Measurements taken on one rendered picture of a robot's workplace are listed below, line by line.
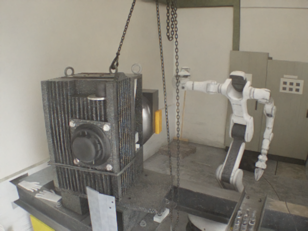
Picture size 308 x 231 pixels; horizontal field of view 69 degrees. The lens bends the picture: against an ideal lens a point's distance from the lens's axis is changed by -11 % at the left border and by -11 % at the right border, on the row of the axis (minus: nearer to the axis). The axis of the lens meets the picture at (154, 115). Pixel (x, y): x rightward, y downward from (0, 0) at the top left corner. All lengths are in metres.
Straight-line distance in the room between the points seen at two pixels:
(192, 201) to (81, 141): 1.24
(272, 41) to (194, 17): 1.42
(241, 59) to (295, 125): 1.34
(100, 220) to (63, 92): 0.75
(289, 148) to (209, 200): 2.38
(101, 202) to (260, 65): 3.28
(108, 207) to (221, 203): 1.09
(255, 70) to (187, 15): 1.57
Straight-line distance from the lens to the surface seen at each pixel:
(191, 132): 4.82
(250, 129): 2.31
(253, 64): 4.06
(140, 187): 1.67
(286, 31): 4.26
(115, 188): 1.50
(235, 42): 4.24
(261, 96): 2.03
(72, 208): 1.89
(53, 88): 1.50
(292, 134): 4.21
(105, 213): 1.40
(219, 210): 2.21
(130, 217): 1.61
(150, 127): 1.75
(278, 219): 2.15
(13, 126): 2.38
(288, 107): 4.10
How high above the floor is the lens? 1.79
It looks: 16 degrees down
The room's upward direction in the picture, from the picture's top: straight up
